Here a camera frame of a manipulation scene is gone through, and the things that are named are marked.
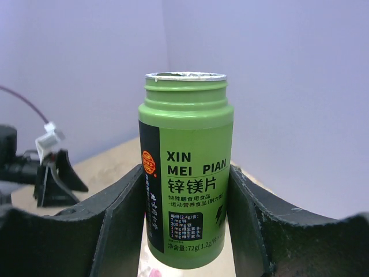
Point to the green pill bottle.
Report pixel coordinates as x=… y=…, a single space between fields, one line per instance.
x=186 y=126

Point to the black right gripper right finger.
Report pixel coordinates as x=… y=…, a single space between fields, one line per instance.
x=272 y=237

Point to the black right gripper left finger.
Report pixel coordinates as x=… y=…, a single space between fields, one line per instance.
x=100 y=236

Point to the pink weekly pill organizer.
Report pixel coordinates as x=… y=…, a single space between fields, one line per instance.
x=155 y=273

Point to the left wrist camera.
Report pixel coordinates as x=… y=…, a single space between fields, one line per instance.
x=45 y=143

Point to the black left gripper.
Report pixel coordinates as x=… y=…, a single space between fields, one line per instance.
x=54 y=183

